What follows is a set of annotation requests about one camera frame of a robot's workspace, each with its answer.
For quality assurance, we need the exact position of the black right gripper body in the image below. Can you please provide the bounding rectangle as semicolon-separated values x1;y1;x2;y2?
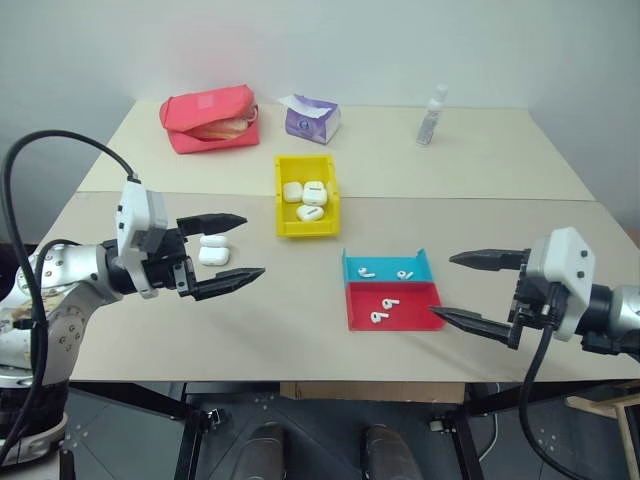
507;248;557;350

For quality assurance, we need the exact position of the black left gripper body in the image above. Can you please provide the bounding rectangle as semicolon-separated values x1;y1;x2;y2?
132;227;197;298

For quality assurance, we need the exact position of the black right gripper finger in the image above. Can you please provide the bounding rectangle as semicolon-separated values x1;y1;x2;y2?
428;305;520;350
448;247;532;274

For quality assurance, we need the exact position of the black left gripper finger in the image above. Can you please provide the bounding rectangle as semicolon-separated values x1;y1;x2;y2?
191;267;267;303
176;212;249;238

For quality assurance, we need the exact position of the yellow plastic bin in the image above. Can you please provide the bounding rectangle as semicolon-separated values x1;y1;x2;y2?
273;153;342;239

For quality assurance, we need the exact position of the red plastic tray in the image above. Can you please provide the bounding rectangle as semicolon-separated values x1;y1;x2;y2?
343;280;448;333

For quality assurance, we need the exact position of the blue plastic tray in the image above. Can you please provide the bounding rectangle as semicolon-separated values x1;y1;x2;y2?
341;246;437;287

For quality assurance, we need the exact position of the red zippered fabric pouch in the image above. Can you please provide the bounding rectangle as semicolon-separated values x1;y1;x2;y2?
159;84;262;155

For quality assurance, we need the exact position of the brown cardboard piece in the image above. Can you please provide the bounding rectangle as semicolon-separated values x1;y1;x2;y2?
279;381;467;405

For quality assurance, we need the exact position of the purple tissue pack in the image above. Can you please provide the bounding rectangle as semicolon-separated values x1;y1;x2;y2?
277;93;344;147

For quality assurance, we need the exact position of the clear white spray bottle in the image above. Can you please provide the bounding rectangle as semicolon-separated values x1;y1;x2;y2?
415;83;450;148

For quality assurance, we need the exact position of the dark rounded shape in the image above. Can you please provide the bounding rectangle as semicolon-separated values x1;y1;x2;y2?
238;421;287;480
361;423;422;480

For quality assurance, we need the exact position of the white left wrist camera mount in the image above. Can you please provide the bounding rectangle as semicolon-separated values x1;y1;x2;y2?
112;180;170;300

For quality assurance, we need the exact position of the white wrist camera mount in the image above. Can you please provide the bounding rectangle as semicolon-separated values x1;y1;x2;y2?
527;227;599;342
112;180;170;300

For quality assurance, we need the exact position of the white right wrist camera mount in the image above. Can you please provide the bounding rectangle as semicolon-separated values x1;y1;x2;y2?
527;227;599;342

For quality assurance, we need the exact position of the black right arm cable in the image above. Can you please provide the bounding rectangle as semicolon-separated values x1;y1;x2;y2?
518;287;576;480

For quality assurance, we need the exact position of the white floor cable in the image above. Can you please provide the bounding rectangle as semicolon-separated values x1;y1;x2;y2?
478;410;502;462

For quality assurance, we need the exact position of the black metal table frame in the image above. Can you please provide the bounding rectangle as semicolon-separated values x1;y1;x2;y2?
67;381;640;480

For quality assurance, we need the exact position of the light wooden frame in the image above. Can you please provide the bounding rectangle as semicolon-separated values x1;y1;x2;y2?
564;384;640;480

